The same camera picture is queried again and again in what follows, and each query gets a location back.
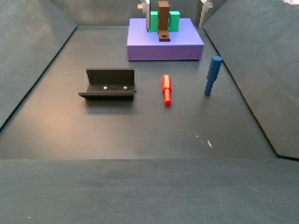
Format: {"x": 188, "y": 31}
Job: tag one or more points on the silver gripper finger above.
{"x": 144, "y": 6}
{"x": 206, "y": 5}

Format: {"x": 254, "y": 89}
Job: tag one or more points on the blue peg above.
{"x": 212, "y": 73}

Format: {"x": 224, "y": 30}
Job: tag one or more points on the purple board block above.
{"x": 146, "y": 48}

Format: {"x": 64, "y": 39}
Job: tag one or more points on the green block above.
{"x": 174, "y": 21}

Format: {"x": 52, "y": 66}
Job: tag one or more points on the red peg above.
{"x": 167, "y": 89}

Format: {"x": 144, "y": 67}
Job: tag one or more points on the brown slotted bracket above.
{"x": 163, "y": 21}

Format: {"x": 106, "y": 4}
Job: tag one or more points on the black angle bracket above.
{"x": 110, "y": 83}

